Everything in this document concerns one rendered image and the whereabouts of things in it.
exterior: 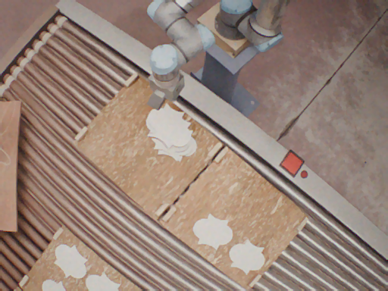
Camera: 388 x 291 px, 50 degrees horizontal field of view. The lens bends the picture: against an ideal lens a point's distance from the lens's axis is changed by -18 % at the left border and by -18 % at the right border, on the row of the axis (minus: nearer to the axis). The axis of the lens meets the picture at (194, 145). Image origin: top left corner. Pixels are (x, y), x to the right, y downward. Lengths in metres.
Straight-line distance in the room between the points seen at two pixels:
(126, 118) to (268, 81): 1.30
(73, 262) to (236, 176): 0.67
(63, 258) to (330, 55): 2.15
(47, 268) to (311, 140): 1.76
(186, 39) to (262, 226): 0.73
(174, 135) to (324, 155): 1.36
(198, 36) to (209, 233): 0.68
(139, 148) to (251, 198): 0.42
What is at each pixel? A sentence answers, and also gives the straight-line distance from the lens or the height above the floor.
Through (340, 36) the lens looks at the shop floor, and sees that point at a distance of 3.21.
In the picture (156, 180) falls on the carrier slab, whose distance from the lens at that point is 1.71.
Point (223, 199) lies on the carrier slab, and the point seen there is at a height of 0.94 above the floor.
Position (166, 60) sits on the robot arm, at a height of 1.44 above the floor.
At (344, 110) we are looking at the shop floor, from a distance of 2.97.
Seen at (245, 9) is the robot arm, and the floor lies 1.19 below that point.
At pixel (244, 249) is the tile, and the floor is 0.95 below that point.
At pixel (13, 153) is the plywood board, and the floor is 1.04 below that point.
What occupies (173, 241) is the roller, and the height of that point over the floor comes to 0.92.
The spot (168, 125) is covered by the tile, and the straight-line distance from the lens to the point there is 1.67.
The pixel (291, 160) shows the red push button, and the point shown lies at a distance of 1.78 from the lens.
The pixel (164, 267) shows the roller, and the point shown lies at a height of 0.92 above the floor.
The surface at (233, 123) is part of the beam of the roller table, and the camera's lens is 1.79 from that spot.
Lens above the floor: 2.61
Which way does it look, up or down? 75 degrees down
